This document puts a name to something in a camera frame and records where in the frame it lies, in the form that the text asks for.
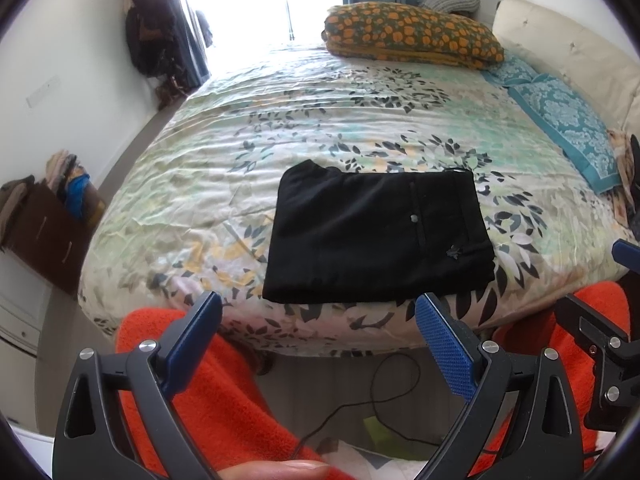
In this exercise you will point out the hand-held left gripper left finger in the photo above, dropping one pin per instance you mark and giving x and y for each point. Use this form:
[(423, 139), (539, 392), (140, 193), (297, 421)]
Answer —
[(200, 325)]

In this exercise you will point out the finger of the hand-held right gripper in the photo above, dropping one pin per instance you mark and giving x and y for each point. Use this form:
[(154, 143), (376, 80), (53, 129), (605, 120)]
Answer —
[(627, 257), (600, 340)]

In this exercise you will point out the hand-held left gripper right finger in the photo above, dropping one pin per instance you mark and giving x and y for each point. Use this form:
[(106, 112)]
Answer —
[(442, 350)]

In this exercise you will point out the black pants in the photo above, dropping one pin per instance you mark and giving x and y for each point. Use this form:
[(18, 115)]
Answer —
[(370, 240)]

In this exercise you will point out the person's left hand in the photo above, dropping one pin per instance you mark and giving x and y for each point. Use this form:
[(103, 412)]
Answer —
[(275, 471)]

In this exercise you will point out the beige patterned cloth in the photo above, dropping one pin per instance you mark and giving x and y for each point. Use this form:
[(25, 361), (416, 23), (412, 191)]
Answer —
[(620, 170)]

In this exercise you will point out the person's orange fleece trousers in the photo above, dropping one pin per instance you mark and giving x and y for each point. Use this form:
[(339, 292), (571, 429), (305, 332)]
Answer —
[(225, 410)]

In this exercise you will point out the green paper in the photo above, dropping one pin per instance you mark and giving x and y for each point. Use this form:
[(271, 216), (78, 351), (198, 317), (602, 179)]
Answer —
[(380, 430)]

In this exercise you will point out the white paper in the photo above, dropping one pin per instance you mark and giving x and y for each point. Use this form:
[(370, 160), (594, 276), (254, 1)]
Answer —
[(380, 465)]

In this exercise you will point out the floral bed blanket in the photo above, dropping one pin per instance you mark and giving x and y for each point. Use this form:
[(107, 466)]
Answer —
[(225, 185)]

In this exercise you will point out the blue patterned pillow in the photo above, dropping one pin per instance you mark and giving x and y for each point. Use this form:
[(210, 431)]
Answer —
[(565, 115)]

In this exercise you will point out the brown cabinet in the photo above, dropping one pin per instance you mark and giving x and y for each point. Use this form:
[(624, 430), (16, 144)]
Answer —
[(47, 240)]

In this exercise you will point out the white drawer unit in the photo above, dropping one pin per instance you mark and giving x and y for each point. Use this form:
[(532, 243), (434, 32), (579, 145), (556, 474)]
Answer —
[(22, 305)]

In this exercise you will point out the pile of clothes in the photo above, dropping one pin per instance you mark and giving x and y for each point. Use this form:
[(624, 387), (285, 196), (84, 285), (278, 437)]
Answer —
[(70, 185)]

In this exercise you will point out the cream padded headboard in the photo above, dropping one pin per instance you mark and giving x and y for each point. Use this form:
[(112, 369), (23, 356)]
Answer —
[(565, 45)]

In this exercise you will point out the brown draped cloth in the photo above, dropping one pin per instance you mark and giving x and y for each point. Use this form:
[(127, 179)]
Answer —
[(12, 205)]

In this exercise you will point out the dark curtain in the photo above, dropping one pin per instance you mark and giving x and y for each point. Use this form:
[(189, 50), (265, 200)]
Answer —
[(192, 20)]

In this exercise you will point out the dark hanging clothes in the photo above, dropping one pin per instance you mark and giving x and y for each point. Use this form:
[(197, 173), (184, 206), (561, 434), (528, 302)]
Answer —
[(147, 20)]

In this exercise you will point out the orange floral pillow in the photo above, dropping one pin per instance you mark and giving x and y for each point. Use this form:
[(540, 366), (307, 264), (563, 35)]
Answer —
[(415, 32)]

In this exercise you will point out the grey striped cloth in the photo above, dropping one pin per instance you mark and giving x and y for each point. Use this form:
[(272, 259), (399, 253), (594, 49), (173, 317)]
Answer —
[(450, 2)]

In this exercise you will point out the bright window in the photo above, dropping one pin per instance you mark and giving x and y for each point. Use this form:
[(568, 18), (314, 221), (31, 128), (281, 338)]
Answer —
[(260, 0)]

